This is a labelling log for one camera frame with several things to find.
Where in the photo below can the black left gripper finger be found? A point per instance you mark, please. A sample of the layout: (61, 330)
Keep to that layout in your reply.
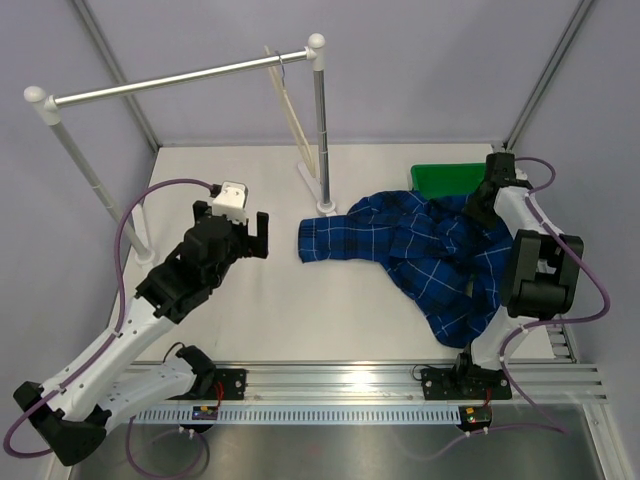
(201, 212)
(258, 244)

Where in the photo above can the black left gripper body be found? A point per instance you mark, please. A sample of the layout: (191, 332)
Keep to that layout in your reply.
(239, 242)

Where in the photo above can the white hanger with metal hook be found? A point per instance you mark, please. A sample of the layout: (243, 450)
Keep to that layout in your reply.
(277, 77)

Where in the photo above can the blue plaid shirt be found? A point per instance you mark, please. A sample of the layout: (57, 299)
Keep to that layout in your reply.
(448, 264)

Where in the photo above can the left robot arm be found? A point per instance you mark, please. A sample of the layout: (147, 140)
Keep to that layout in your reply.
(74, 411)

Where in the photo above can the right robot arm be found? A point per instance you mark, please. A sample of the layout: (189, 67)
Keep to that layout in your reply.
(538, 284)

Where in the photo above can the silver clothes rack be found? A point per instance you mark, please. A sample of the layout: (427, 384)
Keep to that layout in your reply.
(48, 108)

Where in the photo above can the green plastic tray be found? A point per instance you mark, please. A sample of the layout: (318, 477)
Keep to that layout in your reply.
(441, 180)

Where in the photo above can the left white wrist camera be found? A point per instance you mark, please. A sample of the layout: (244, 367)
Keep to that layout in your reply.
(229, 200)

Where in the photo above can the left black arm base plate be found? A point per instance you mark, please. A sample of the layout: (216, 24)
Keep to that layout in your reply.
(229, 385)

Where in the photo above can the white slotted cable duct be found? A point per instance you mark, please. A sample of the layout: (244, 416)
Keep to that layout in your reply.
(300, 415)

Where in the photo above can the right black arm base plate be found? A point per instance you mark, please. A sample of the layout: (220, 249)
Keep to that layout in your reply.
(440, 385)

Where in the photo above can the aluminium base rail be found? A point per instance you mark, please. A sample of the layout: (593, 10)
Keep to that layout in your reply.
(397, 383)

